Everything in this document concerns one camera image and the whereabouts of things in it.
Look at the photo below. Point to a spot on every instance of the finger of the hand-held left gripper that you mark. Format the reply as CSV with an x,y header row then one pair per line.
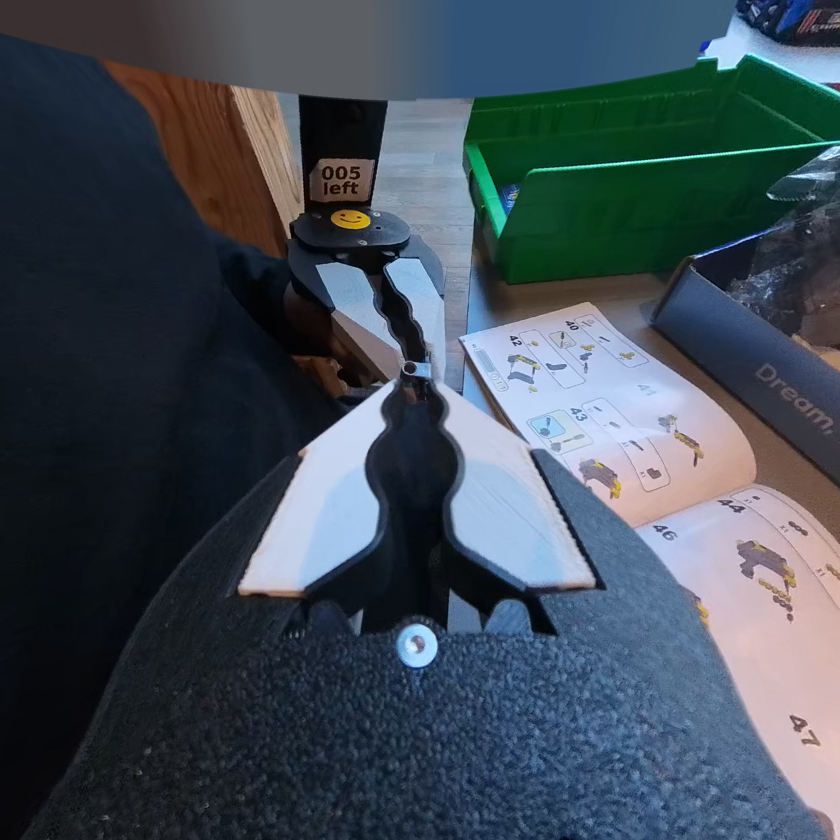
x,y
423,295
351,295

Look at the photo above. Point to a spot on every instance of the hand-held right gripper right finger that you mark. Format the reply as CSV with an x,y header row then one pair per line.
x,y
512,512

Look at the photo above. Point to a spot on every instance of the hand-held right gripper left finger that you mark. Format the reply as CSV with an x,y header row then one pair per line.
x,y
315,518

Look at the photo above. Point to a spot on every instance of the grey connector with black pin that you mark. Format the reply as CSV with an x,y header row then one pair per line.
x,y
417,369

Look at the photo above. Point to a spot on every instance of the person's left forearm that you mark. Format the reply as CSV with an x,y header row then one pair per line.
x,y
256,282

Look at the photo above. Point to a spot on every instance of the wooden desk leg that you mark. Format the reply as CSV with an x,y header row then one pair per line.
x,y
197,144

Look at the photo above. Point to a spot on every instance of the person's left hand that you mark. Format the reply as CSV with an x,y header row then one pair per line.
x,y
308,328

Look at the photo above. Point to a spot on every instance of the small blue packet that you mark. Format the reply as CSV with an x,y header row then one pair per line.
x,y
510,199

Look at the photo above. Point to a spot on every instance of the white building instruction booklet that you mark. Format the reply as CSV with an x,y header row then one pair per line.
x,y
709,453

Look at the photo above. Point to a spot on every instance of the person's dark top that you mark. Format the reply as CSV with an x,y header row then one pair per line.
x,y
98,459

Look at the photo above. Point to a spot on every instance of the green plastic bin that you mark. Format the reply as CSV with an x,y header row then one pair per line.
x,y
656,236

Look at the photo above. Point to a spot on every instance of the dark grey cardboard box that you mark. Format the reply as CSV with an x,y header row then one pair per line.
x,y
722,341

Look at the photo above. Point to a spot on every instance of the clear plastic bag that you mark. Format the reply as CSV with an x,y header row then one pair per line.
x,y
800,262

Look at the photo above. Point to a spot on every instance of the dark printed package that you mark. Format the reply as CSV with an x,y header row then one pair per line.
x,y
787,19

